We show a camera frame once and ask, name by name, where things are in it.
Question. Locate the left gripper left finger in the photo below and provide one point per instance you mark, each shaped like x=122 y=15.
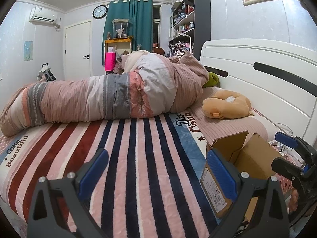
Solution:
x=45 y=215

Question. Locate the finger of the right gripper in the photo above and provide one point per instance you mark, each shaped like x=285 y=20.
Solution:
x=304 y=176
x=304 y=149

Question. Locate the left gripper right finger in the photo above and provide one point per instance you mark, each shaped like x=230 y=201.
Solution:
x=269 y=218

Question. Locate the cardboard box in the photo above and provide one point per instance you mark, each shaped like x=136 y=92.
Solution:
x=254 y=158

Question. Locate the pink ribbed pillow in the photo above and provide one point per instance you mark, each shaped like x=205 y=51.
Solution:
x=214 y=128

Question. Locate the white bed headboard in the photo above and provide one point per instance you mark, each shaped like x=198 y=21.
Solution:
x=282 y=102

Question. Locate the tan plush toy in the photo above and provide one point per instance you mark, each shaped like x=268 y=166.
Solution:
x=227 y=104

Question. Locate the striped bed blanket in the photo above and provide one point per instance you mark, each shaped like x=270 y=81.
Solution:
x=149 y=188

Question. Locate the green plush toy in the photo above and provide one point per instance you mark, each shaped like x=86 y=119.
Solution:
x=213 y=80

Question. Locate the grey white bag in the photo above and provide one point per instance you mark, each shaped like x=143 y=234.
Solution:
x=45 y=74

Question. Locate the rolled striped duvet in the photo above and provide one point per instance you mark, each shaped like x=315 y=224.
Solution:
x=155 y=85

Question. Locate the pink gift bag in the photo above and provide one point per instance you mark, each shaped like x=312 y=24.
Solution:
x=110 y=61

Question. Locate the dark bookshelf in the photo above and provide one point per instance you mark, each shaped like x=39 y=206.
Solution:
x=190 y=26

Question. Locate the white door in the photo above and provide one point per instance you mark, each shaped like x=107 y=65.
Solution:
x=77 y=51

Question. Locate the yellow cabinet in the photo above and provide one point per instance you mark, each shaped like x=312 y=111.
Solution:
x=118 y=45

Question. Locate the glass display case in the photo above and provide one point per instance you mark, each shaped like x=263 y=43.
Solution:
x=120 y=28

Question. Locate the white air conditioner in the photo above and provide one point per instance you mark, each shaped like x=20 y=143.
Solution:
x=44 y=16

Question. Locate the teal curtain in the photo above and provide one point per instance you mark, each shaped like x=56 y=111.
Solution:
x=140 y=16

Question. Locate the blue wall poster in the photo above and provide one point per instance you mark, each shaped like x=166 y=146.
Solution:
x=28 y=50

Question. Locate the round wall clock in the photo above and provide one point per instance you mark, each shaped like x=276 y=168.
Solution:
x=100 y=12

